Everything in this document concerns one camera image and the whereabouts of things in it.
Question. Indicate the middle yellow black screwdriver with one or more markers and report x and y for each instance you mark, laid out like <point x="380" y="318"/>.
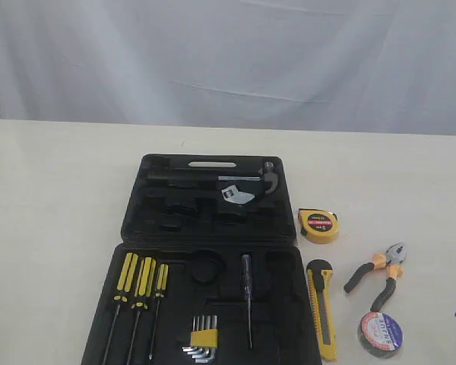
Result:
<point x="141" y="297"/>

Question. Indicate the black plastic tool case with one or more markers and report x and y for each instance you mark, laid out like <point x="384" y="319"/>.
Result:
<point x="202" y="241"/>

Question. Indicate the claw hammer black handle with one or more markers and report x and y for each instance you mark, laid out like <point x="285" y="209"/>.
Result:
<point x="267" y="176"/>

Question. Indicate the voltage tester screwdriver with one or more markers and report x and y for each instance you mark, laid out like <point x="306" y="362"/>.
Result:
<point x="248" y="288"/>

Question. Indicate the adjustable wrench black handle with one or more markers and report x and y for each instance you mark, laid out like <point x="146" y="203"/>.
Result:
<point x="230" y="194"/>

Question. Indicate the large yellow black screwdriver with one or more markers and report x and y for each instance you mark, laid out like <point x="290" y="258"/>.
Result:
<point x="121" y="295"/>

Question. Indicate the white backdrop cloth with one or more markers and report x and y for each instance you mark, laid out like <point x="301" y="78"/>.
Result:
<point x="353" y="66"/>

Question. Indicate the yellow measuring tape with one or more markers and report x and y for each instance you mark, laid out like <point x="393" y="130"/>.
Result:
<point x="318" y="226"/>

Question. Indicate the small yellow black screwdriver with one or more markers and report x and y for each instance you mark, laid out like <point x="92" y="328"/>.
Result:
<point x="159" y="294"/>

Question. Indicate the hex key set yellow holder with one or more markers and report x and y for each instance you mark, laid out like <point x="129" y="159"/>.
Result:
<point x="203" y="344"/>

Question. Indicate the yellow black utility knife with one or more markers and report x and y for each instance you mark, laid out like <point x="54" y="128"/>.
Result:
<point x="319" y="273"/>

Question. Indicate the black electrical tape roll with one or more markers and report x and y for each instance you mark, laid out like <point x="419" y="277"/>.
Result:
<point x="380" y="334"/>

